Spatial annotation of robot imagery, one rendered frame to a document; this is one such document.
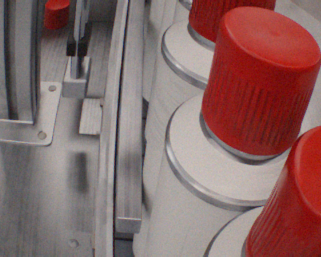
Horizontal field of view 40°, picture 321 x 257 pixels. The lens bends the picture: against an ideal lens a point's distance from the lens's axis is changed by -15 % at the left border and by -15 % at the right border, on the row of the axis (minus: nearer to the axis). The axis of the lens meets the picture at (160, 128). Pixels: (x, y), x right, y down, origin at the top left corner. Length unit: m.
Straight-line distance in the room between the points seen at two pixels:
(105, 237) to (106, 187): 0.05
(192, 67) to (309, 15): 0.47
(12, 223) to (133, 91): 0.16
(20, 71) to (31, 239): 0.15
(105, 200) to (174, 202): 0.18
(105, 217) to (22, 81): 0.15
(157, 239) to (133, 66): 0.15
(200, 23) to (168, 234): 0.08
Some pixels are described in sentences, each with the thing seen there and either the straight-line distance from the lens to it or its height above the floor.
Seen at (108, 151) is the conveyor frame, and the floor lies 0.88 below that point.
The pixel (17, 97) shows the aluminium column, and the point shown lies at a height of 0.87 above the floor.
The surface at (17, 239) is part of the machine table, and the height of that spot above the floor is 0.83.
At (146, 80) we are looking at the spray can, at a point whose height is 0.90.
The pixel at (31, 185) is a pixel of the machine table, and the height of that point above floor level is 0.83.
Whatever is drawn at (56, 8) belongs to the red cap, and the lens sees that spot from 0.57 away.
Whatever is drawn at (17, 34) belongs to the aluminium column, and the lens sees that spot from 0.39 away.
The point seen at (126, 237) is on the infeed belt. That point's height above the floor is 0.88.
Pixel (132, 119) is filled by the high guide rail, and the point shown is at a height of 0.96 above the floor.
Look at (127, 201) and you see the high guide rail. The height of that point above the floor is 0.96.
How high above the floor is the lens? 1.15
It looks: 44 degrees down
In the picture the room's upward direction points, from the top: 10 degrees clockwise
